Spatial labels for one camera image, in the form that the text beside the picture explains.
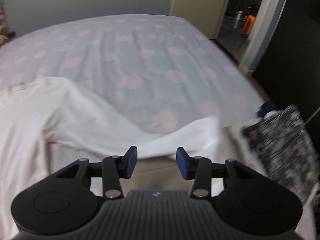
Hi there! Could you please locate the orange object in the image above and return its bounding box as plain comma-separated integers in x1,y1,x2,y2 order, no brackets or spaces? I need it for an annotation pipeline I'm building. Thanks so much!
242,15,256,36

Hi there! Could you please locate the dark wardrobe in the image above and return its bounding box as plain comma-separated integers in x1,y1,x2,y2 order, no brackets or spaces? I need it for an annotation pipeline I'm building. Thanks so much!
252,0,320,135

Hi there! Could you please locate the white door frame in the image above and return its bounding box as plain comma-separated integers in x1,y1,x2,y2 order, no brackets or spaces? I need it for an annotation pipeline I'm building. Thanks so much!
239,0,292,73

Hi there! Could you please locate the cream door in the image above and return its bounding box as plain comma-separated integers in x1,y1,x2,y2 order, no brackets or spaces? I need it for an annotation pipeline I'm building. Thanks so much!
170,0,234,39

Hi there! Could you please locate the bed with pink dotted sheet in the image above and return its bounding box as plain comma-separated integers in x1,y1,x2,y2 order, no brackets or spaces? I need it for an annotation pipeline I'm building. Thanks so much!
0,14,267,193

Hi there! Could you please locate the dark blue cloth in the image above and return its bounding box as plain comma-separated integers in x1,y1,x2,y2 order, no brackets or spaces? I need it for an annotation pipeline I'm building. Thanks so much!
255,101,277,118

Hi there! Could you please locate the tall white container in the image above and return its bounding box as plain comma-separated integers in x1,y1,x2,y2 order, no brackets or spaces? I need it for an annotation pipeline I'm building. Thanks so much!
234,10,243,29

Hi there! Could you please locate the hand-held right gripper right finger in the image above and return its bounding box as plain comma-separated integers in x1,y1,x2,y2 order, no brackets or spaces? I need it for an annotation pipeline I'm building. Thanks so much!
176,147,262,201

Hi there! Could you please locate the white shirt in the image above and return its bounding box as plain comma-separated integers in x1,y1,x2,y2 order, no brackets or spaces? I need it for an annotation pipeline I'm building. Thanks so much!
0,76,222,240

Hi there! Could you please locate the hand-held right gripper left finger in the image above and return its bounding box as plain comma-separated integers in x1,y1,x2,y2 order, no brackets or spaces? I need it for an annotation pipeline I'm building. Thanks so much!
54,146,138,201

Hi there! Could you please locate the dark floral garment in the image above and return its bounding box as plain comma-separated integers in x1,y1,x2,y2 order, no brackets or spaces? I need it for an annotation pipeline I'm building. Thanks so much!
241,104,317,203

